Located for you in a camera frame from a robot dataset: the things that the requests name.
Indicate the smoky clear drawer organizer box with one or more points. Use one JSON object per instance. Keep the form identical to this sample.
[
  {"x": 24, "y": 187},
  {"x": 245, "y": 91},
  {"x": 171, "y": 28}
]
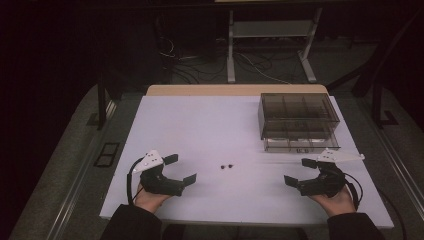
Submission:
[{"x": 296, "y": 120}]

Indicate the person's left hand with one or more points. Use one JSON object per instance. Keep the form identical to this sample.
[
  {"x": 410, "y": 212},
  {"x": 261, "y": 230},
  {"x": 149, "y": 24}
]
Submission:
[{"x": 148, "y": 201}]

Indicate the grey metal desk frame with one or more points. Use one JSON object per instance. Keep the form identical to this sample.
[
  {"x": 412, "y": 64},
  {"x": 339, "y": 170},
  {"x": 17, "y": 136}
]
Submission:
[{"x": 271, "y": 29}]

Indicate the person's right hand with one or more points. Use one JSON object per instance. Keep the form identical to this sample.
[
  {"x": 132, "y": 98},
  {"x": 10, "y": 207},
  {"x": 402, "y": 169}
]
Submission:
[{"x": 338, "y": 204}]

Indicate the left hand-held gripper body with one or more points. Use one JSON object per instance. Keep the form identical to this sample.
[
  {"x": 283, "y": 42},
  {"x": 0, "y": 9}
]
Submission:
[{"x": 156, "y": 185}]

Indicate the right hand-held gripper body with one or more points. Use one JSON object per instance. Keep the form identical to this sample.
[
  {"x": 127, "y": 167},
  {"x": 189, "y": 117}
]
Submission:
[{"x": 328, "y": 183}]

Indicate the black floor socket frame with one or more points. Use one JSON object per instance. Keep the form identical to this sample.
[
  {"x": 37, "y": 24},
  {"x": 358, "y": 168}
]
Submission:
[{"x": 106, "y": 154}]

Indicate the black metal stand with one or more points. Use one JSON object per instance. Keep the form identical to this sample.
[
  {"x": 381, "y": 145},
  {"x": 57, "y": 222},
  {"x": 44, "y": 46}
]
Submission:
[{"x": 380, "y": 106}]

